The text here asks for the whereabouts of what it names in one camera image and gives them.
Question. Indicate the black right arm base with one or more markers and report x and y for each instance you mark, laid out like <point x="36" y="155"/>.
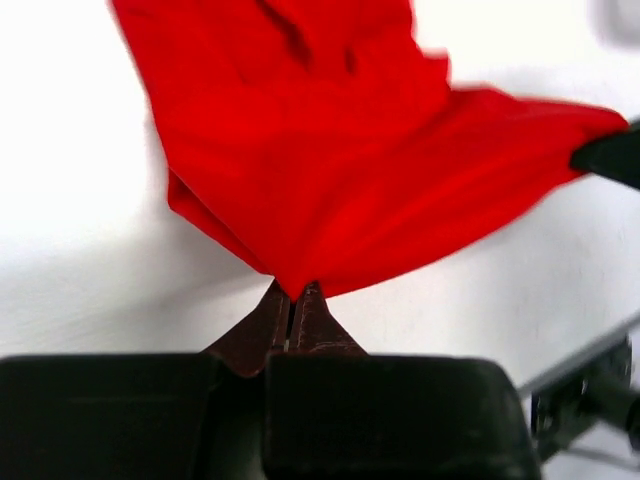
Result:
<point x="600" y="391"/>

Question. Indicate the red t shirt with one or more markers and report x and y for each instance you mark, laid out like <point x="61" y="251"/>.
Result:
<point x="317" y="142"/>

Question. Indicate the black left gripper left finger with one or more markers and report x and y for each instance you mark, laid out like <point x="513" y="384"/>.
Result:
<point x="122" y="416"/>

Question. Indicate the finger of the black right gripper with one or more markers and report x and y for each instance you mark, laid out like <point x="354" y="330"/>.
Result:
<point x="615" y="157"/>

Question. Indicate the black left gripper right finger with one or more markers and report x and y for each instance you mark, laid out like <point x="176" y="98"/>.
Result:
<point x="333" y="411"/>

